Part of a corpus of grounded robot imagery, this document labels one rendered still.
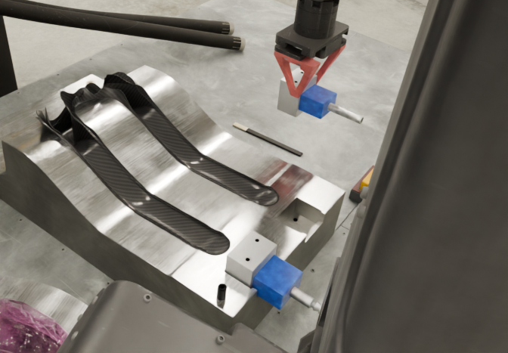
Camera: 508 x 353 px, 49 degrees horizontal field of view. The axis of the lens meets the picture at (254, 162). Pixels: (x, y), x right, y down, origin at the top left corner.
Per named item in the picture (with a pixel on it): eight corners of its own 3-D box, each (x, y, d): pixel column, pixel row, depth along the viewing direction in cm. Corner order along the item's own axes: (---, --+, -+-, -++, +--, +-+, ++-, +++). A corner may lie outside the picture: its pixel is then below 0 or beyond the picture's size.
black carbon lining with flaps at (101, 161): (283, 204, 75) (294, 150, 69) (210, 277, 65) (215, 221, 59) (103, 103, 89) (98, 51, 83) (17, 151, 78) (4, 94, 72)
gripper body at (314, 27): (273, 45, 77) (278, -5, 73) (311, 23, 84) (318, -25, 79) (312, 62, 75) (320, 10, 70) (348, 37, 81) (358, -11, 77)
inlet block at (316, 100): (365, 128, 84) (373, 97, 81) (350, 143, 81) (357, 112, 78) (293, 96, 90) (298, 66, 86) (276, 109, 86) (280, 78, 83)
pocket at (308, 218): (320, 232, 74) (326, 212, 72) (301, 255, 71) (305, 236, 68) (292, 216, 76) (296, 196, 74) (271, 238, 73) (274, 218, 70)
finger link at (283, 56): (267, 94, 83) (274, 36, 77) (293, 75, 87) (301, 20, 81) (305, 111, 80) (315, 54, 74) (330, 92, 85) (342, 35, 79)
